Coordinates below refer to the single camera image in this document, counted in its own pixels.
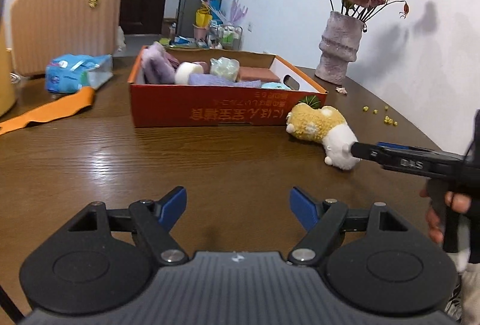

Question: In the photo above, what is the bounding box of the yellow white plush toy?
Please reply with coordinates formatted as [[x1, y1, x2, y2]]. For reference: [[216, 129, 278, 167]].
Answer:
[[286, 102, 360, 170]]

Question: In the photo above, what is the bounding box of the purple knitted cloth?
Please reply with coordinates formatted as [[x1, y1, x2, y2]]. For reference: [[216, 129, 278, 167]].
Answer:
[[188, 73, 262, 89]]

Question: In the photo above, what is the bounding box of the person's right hand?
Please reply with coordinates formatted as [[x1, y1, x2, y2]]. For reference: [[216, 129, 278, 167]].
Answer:
[[425, 192, 472, 244]]

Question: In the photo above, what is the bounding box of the fallen dried petal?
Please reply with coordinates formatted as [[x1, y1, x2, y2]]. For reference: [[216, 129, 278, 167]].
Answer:
[[336, 87, 347, 96]]

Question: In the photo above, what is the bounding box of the pink ribbed vase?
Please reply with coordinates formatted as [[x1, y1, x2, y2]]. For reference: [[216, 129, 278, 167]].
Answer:
[[315, 11, 365, 85]]

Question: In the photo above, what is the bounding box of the orange cardboard box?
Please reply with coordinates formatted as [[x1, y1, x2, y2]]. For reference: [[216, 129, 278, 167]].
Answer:
[[128, 49, 328, 128]]

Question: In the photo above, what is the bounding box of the light blue sponge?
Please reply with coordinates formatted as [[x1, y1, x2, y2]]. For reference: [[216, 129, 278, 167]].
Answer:
[[261, 82, 291, 91]]

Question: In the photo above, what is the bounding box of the white tape roll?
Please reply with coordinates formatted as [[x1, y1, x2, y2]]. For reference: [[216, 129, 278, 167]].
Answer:
[[174, 62, 203, 85]]

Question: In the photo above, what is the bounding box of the pink fluffy cloth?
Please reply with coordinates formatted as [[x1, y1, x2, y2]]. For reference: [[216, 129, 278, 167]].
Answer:
[[142, 41, 180, 84]]

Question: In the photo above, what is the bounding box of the red-brown sponge block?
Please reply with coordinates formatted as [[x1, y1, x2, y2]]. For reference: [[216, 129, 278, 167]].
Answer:
[[238, 67, 280, 83]]

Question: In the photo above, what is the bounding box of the green mesh sponge ball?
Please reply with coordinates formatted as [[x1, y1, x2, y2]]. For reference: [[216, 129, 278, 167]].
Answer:
[[210, 57, 240, 82]]

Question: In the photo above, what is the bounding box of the blue tissue pack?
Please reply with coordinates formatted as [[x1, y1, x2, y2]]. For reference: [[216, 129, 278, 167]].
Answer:
[[45, 54, 113, 94]]

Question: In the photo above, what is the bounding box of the yellow thermos jug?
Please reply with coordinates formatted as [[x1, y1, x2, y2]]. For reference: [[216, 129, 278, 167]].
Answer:
[[0, 0, 16, 116]]

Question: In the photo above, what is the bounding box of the peach hard-shell suitcase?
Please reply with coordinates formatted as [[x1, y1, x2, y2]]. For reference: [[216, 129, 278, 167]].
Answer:
[[10, 0, 120, 76]]

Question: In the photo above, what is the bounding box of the wire storage rack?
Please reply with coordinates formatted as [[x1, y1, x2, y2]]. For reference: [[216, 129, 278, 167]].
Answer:
[[193, 24, 243, 51]]

